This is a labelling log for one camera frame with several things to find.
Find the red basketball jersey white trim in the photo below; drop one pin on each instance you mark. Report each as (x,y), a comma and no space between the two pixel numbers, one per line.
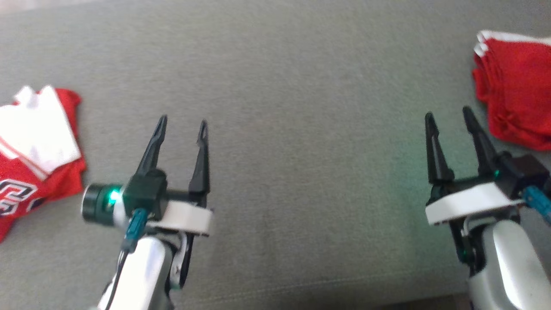
(38,142)

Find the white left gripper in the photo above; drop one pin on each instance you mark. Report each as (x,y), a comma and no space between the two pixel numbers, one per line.
(185,217)

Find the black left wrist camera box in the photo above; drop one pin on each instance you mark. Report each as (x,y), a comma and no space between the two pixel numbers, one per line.
(146,191)

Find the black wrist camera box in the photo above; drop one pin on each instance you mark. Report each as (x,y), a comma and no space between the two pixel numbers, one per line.
(146,191)
(525,172)

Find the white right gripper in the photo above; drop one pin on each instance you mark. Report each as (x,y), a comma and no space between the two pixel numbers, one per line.
(467,202)

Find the red shorts white stripes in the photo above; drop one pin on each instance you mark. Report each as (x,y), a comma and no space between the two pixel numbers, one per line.
(521,86)

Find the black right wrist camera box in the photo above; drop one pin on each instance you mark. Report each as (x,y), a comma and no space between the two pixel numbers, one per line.
(525,172)

